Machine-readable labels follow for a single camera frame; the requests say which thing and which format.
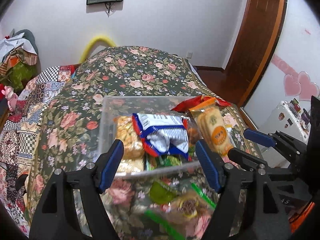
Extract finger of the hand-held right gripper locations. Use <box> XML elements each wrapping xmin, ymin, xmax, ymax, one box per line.
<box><xmin>243</xmin><ymin>128</ymin><xmax>309</xmax><ymax>157</ymax></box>
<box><xmin>228</xmin><ymin>147</ymin><xmax>272</xmax><ymax>174</ymax></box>

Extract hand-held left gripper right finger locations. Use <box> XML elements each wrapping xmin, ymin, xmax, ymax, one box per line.
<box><xmin>195</xmin><ymin>140</ymin><xmax>293</xmax><ymax>240</ymax></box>

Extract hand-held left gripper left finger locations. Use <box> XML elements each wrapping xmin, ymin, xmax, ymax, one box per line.
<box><xmin>29</xmin><ymin>139</ymin><xmax>125</xmax><ymax>240</ymax></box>

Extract puffed snack clear bag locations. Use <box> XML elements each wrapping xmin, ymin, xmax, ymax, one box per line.
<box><xmin>113</xmin><ymin>115</ymin><xmax>146</xmax><ymax>173</ymax></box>

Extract orange fried snack clear bag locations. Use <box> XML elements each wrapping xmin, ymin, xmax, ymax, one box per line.
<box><xmin>186</xmin><ymin>120</ymin><xmax>203</xmax><ymax>146</ymax></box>

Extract biscuit packet round label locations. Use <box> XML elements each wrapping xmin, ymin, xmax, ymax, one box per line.
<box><xmin>188</xmin><ymin>102</ymin><xmax>237</xmax><ymax>157</ymax></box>

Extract clear plastic storage box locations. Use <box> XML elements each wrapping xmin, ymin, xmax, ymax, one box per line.
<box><xmin>98</xmin><ymin>95</ymin><xmax>209</xmax><ymax>179</ymax></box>

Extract blue and white snack packet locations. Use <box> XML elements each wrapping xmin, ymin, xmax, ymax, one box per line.
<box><xmin>131</xmin><ymin>112</ymin><xmax>191</xmax><ymax>159</ymax></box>

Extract red snack packet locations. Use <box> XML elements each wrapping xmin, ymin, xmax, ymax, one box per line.
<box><xmin>170</xmin><ymin>95</ymin><xmax>233</xmax><ymax>113</ymax></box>

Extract small white fridge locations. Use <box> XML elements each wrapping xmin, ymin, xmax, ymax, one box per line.
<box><xmin>259</xmin><ymin>100</ymin><xmax>313</xmax><ymax>168</ymax></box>

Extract clear cookie bag green strip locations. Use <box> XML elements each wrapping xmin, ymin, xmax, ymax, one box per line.
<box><xmin>143</xmin><ymin>182</ymin><xmax>217</xmax><ymax>233</ymax></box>

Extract lime green snack packet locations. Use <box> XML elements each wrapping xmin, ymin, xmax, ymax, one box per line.
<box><xmin>148</xmin><ymin>181</ymin><xmax>179</xmax><ymax>204</ymax></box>

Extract dark floral bedspread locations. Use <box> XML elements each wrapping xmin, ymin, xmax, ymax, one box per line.
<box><xmin>24</xmin><ymin>45</ymin><xmax>263</xmax><ymax>240</ymax></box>

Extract patchwork quilt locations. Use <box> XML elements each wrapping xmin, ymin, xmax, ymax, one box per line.
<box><xmin>0</xmin><ymin>64</ymin><xmax>76</xmax><ymax>231</ymax></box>

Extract white sliding door pink stickers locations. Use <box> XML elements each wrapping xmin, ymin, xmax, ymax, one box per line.
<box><xmin>243</xmin><ymin>0</ymin><xmax>320</xmax><ymax>142</ymax></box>

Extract pink plush toy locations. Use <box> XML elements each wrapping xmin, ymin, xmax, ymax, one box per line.
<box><xmin>0</xmin><ymin>85</ymin><xmax>20</xmax><ymax>111</ymax></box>

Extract yellow foam tube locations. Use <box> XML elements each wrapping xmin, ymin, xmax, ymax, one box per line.
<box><xmin>78</xmin><ymin>35</ymin><xmax>117</xmax><ymax>64</ymax></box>

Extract green patterned fabric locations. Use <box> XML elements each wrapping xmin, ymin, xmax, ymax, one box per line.
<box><xmin>0</xmin><ymin>62</ymin><xmax>37</xmax><ymax>93</ymax></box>

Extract dark grey chair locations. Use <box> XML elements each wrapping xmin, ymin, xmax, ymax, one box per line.
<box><xmin>14</xmin><ymin>29</ymin><xmax>38</xmax><ymax>55</ymax></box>

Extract pile of clothes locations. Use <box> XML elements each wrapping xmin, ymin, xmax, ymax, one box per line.
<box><xmin>0</xmin><ymin>29</ymin><xmax>38</xmax><ymax>66</ymax></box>

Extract wooden door frame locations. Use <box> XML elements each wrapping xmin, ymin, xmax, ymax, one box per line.
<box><xmin>223</xmin><ymin>0</ymin><xmax>288</xmax><ymax>108</ymax></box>

